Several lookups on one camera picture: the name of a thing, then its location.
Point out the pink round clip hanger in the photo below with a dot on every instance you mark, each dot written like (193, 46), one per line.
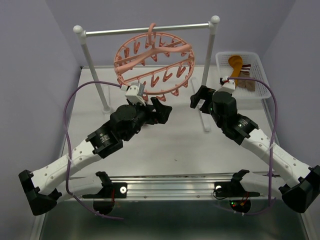
(161, 61)

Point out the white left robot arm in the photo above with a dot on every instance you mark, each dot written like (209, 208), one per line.
(46, 187)

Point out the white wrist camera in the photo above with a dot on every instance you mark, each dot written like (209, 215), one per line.
(227, 85)
(134, 92)

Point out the brown sock in basket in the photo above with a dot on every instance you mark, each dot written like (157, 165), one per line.
(244, 83)

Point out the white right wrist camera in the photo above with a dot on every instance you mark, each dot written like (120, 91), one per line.
(227, 85)

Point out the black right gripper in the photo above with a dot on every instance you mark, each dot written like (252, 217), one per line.
(203, 93)

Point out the aluminium mounting rail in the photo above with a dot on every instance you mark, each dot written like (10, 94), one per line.
(191, 187)

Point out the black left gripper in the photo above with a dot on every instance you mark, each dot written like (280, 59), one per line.
(161, 115)

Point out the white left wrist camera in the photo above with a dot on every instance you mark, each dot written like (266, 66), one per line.
(134, 92)

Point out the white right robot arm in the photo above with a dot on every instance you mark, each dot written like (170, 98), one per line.
(296, 184)

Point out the mustard yellow sock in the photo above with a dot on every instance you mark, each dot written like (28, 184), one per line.
(236, 62)

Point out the white clothes rack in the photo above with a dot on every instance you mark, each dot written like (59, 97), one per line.
(82, 36)

